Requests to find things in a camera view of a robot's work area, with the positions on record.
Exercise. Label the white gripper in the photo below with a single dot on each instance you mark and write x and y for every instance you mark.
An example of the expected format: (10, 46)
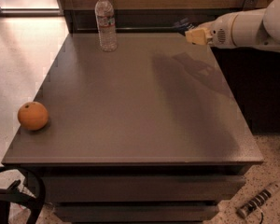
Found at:
(219, 34)

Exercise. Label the dark blue rxbar wrapper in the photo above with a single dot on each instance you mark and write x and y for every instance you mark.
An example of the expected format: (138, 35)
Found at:
(182, 26)

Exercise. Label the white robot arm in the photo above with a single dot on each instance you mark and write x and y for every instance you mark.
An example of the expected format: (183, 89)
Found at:
(256, 29)

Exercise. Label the clear plastic water bottle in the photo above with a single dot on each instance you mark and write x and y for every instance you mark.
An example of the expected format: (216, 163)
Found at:
(105, 20)

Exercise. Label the grey drawer cabinet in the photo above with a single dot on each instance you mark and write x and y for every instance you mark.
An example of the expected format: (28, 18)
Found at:
(148, 133)

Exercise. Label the white power strip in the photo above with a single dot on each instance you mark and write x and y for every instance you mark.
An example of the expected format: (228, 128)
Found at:
(259, 200)

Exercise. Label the orange fruit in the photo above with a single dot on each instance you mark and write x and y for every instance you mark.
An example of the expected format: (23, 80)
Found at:
(33, 116)

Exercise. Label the black chair base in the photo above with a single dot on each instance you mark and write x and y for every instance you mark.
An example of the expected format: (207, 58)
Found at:
(12, 195)

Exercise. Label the metal shelf bracket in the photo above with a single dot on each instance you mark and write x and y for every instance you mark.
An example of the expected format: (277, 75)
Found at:
(249, 4)

